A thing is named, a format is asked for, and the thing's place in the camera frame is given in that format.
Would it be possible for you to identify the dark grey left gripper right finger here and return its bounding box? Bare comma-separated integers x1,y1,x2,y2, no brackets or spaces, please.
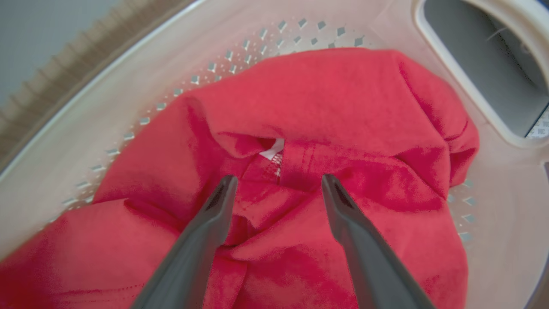
321,174,436,309

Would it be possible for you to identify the beige woven rug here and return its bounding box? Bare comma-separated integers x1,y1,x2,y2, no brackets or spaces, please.
0,0,194,170

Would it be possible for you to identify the white plastic laundry basket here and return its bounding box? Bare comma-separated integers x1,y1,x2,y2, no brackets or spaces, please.
0,0,549,309

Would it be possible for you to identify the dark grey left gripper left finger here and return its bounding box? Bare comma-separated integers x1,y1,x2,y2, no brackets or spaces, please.
131,175,238,309

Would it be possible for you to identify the red garment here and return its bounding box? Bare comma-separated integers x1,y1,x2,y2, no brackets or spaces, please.
0,48,480,309

